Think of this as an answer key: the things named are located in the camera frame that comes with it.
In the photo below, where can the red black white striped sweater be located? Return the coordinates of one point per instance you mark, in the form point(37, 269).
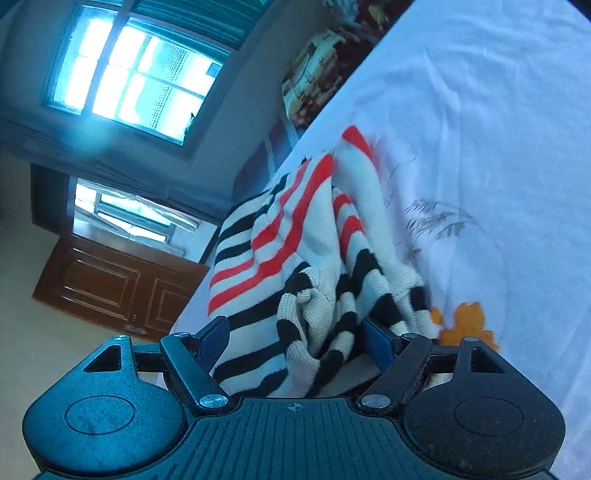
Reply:
point(298, 268)

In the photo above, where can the white floral bed sheet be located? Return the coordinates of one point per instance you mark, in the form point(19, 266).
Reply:
point(478, 116)

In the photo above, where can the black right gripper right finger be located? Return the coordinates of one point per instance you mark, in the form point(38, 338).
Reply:
point(405, 363)

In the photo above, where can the striped purple mattress sheet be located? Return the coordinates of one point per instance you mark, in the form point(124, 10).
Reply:
point(265, 160)

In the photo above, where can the colourful floral cloth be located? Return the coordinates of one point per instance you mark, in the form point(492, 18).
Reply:
point(373, 14)

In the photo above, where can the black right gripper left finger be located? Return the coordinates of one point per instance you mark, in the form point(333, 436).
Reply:
point(185, 361)

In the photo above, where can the window with teal curtain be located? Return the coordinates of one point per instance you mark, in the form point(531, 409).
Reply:
point(149, 65)

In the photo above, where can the brown wooden door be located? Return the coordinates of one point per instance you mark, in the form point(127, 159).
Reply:
point(141, 292)

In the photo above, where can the folded patterned blanket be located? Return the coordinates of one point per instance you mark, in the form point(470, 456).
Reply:
point(318, 71)

